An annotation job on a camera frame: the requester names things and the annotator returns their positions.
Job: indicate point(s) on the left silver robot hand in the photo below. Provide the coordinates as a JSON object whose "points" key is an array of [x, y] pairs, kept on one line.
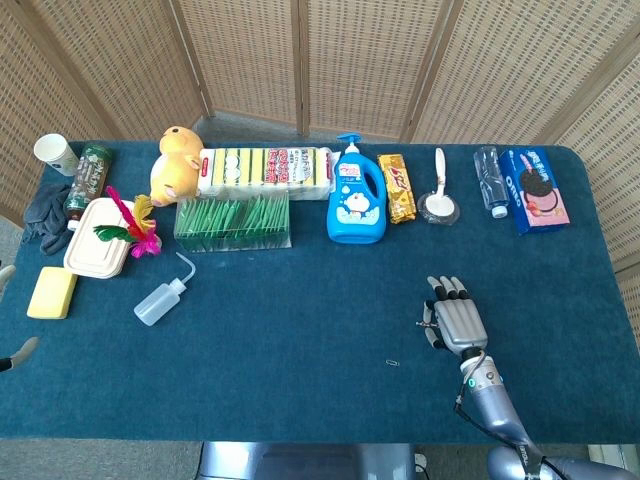
{"points": [[22, 350]]}

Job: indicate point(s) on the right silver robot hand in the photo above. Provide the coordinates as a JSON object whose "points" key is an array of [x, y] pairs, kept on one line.
{"points": [[460, 320]]}

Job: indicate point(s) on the small metal screw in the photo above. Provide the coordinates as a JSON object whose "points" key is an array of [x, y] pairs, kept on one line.
{"points": [[425, 325]]}

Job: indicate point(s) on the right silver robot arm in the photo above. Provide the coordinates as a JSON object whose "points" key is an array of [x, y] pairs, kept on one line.
{"points": [[505, 415]]}

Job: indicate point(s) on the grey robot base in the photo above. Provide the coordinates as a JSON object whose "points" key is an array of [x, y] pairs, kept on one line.
{"points": [[310, 462]]}

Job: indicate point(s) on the yellow snack bar packet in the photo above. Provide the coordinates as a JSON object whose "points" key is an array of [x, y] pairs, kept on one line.
{"points": [[398, 187]]}

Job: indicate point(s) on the yellow foam sponge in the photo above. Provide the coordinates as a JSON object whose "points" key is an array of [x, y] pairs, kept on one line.
{"points": [[51, 293]]}

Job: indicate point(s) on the clear round plastic lid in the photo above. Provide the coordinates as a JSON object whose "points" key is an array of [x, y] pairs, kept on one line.
{"points": [[452, 215]]}

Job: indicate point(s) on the beige lidded food container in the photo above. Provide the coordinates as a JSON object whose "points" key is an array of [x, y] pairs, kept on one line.
{"points": [[92, 245]]}

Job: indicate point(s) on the white ceramic spoon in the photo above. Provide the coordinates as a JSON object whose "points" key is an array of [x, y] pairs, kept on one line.
{"points": [[439, 185]]}

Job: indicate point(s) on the grey crumpled cloth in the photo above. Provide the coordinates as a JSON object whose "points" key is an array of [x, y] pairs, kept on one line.
{"points": [[47, 215]]}

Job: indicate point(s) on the translucent squeeze wash bottle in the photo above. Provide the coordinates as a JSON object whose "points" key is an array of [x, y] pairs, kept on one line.
{"points": [[157, 302]]}

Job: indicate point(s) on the clear plastic water bottle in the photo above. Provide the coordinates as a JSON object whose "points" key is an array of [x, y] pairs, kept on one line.
{"points": [[491, 180]]}

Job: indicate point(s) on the blue Oreo cookie box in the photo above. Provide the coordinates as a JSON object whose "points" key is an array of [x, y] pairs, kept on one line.
{"points": [[535, 192]]}

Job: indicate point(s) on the blue pump detergent bottle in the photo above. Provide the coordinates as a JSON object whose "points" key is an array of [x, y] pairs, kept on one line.
{"points": [[356, 200]]}

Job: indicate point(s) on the colourful feather shuttlecock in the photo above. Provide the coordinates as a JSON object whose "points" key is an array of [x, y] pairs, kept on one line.
{"points": [[137, 227]]}

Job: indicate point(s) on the dark green tea bottle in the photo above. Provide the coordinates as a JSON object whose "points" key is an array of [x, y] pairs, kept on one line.
{"points": [[90, 180]]}

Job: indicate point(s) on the white paper cup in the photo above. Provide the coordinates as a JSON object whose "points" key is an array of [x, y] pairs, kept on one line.
{"points": [[54, 154]]}

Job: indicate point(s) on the blue felt table cover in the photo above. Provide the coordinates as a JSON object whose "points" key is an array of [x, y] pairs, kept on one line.
{"points": [[250, 350]]}

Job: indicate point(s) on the yellow plush hamster toy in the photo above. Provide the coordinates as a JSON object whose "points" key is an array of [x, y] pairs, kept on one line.
{"points": [[175, 167]]}

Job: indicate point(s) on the packaged yellow sponge multipack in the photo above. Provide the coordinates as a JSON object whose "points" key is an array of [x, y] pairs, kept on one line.
{"points": [[265, 172]]}

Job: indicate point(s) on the clear box of green packets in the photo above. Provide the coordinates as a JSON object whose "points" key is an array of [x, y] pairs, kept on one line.
{"points": [[232, 222]]}

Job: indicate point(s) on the woven bamboo folding screen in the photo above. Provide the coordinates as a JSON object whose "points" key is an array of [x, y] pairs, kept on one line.
{"points": [[350, 60]]}

